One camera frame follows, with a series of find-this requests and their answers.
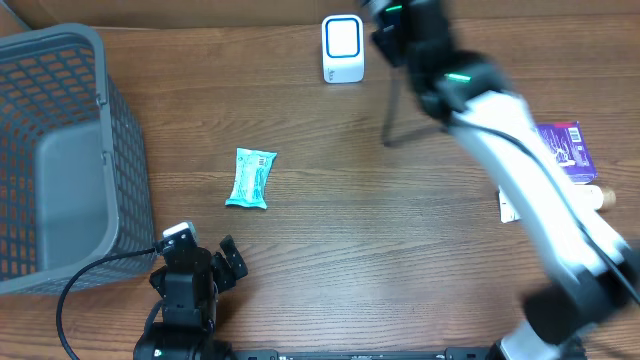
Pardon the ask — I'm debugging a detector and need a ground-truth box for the white floral cream tube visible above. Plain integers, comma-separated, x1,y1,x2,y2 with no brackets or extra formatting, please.
498,184,617,223

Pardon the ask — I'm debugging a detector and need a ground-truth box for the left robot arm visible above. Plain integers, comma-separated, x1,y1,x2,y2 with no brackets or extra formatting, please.
133,235,248,360

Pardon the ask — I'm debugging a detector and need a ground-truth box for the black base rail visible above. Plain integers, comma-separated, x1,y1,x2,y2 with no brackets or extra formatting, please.
235,347,489,360

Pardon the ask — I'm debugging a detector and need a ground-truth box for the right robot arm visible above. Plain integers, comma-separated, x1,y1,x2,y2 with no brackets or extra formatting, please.
365,0,639,359

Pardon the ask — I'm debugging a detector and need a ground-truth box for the white barcode scanner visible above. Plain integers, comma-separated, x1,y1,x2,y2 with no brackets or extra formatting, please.
321,14,365,84

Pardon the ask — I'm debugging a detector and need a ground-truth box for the light green wipes pack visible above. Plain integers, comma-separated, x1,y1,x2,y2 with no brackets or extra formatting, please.
225,148,277,210

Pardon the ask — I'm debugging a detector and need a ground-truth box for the grey plastic mesh basket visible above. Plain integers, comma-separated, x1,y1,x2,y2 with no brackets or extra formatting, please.
1,24,155,295

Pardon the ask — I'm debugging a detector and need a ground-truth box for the purple red tissue pack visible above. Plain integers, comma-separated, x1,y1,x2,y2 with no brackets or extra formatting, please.
537,121,598,184

